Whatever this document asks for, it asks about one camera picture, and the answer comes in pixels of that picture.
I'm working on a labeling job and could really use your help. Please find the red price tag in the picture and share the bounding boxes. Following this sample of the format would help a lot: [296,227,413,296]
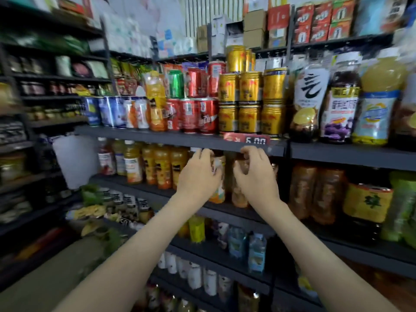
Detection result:
[223,132,271,146]

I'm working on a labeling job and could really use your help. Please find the light blue plastic jug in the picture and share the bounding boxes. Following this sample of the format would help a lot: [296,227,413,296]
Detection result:
[354,0,410,35]

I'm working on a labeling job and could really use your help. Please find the white orange soda cans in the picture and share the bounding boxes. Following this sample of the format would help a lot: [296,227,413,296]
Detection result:
[133,97,152,131]
[123,97,139,130]

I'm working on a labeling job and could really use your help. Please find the white shelf end panel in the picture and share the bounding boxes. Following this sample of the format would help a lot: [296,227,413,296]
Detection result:
[52,132,103,190]

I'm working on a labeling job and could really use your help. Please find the person's right hand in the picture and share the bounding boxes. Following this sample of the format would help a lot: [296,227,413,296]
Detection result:
[232,146,282,221]

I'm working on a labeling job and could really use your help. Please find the white cardboard boxes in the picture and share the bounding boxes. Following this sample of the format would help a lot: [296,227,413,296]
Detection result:
[210,15,244,56]

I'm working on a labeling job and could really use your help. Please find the group of colourful snack bags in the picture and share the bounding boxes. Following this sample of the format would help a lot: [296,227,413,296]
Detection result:
[107,58,163,98]

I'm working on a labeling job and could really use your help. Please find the orange juice bottle white cap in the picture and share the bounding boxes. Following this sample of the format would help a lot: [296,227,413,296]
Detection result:
[123,140,144,185]

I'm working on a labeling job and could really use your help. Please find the small brown cardboard box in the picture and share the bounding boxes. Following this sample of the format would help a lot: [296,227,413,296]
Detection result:
[197,24,212,55]

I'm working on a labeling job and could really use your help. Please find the black condiment rack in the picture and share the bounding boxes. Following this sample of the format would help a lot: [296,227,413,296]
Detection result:
[0,0,114,290]

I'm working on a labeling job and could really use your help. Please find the dark grape juice bottle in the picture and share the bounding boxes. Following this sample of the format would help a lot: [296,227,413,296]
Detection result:
[320,51,362,144]

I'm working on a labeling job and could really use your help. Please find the wall poster with people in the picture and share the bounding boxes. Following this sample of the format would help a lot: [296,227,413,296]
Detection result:
[84,0,189,56]

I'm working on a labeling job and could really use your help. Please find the group of red soda cans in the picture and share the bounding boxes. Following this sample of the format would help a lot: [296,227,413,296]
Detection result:
[164,60,228,136]

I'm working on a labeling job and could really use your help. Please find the white black brushstroke bottle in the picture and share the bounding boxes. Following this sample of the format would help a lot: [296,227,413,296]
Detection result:
[289,60,331,143]

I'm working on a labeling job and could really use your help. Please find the stack of gold Red Bull cans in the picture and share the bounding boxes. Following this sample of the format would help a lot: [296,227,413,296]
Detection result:
[218,45,289,137]

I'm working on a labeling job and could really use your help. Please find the red fruit juice bottle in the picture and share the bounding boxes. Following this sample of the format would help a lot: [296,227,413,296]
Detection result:
[97,137,117,177]

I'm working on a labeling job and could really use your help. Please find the dark grey metal shelf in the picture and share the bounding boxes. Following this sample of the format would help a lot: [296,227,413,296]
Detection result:
[71,32,416,312]

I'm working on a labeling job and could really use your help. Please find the stack of white tissue packs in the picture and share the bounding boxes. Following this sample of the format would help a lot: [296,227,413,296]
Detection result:
[101,13,160,59]

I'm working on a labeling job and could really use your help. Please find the stack of red cartons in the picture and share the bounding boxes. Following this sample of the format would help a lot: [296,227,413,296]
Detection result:
[292,0,357,44]

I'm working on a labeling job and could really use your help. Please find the row of small white bottles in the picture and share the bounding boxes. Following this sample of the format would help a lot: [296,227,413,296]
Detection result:
[156,250,236,304]

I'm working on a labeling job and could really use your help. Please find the person's left forearm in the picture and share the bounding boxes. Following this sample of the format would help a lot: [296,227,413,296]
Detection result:
[55,203,204,312]

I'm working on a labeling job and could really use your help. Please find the person's right forearm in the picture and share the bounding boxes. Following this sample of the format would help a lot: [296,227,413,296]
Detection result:
[255,205,397,312]

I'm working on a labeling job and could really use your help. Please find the person's left hand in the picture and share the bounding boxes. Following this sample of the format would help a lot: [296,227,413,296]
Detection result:
[175,148,224,212]

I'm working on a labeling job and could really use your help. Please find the white label tea bottle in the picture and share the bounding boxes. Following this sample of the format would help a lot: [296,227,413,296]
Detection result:
[123,193,139,220]
[109,189,126,215]
[97,187,112,212]
[136,197,155,225]

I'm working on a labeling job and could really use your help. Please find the yellow juice bottle blue label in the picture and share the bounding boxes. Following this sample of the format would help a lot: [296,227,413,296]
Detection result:
[112,140,127,176]
[352,46,408,146]

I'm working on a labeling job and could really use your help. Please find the dark bottle yellow label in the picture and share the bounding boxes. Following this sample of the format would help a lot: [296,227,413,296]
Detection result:
[342,182,395,246]

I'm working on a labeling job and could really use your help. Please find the amber tea bottle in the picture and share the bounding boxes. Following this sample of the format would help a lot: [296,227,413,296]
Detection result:
[289,164,319,221]
[231,159,251,209]
[312,167,345,225]

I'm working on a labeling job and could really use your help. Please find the green drink bottle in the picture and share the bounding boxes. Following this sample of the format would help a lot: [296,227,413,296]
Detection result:
[382,171,416,250]

